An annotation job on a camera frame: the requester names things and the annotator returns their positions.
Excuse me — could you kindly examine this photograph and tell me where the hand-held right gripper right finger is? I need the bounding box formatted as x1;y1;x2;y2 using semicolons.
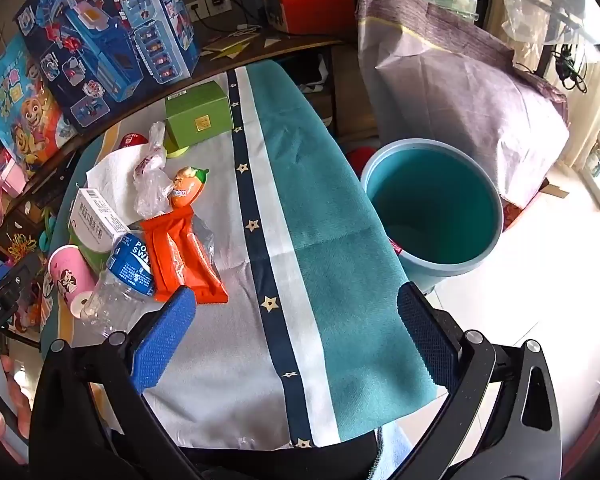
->
397;282;563;480

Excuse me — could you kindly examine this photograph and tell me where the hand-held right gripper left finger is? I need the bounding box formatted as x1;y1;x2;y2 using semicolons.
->
28;285;201;480

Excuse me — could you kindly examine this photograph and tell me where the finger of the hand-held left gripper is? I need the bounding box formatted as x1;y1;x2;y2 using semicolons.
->
0;252;45;306

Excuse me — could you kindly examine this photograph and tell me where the pink paper cup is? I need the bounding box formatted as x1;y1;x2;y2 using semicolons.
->
47;244;98;317

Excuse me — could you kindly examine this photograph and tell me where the clear bottle with blue label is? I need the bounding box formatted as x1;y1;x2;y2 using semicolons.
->
80;232;156;338

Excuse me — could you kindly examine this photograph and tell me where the orange snack packet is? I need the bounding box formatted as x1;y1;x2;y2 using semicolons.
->
140;207;229;306

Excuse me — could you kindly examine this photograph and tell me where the white medicine box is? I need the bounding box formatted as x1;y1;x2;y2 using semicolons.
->
70;187;131;252

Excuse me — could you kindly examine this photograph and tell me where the blue plastic trash bin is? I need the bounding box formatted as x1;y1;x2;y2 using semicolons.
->
360;139;503;296

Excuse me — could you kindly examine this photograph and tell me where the white paper napkin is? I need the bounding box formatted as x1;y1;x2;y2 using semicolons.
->
85;142;168;226

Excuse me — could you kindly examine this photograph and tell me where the orange carrot shaped toy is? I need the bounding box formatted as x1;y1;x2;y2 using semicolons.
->
170;166;211;209

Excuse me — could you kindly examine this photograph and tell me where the clear plastic wrapper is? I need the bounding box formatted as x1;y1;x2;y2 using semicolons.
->
132;121;173;218

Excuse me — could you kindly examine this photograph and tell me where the green cardboard box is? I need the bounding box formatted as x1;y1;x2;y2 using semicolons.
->
164;81;231;148

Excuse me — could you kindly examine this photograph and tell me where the person's left hand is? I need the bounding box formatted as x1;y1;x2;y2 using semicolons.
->
0;352;33;463

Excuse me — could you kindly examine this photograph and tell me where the pile of small toys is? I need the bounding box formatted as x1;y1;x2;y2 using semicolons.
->
0;195;61;336

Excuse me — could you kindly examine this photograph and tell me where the teal striped star blanket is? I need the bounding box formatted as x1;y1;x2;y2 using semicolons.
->
40;60;438;448

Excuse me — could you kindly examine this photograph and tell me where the blue cartoon dog bag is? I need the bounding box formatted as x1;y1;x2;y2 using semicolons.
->
0;35;78;181

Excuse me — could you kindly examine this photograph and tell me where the large grey woven bag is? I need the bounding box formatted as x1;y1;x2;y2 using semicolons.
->
356;0;571;211

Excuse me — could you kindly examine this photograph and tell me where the large blue toy box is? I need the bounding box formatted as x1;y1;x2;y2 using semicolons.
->
17;0;201;128

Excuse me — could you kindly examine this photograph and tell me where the brown wooden cabinet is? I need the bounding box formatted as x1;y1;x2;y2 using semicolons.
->
330;45;381;141

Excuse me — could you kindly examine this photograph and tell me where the black and white cloth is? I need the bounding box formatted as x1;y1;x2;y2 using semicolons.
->
299;60;331;95

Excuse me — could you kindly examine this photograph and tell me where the yellow paper sheet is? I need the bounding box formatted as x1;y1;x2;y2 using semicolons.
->
202;35;253;61

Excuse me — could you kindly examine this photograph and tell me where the bundle of black cables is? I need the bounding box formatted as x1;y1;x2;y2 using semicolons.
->
552;42;588;93

